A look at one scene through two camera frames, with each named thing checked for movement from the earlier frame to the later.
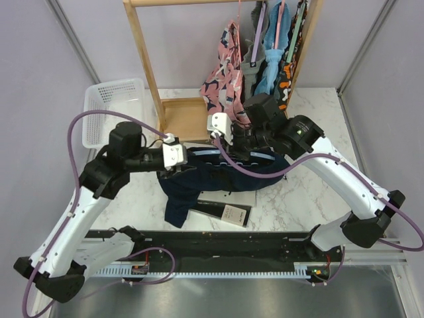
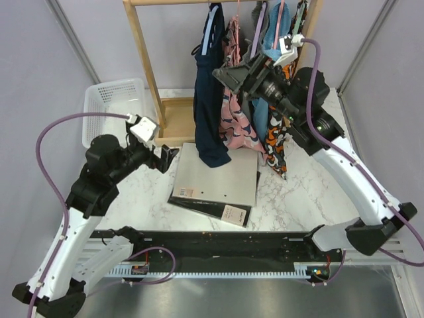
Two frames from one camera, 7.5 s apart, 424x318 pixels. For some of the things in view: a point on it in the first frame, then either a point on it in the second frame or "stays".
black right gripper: [236, 128] to [261, 71]
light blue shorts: [267, 81] stays
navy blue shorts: [180, 188] to [207, 97]
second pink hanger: [279, 24] stays
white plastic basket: [126, 96] stays
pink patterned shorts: [222, 89] stays
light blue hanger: [245, 157] to [204, 48]
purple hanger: [253, 63] stays
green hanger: [296, 32] stays
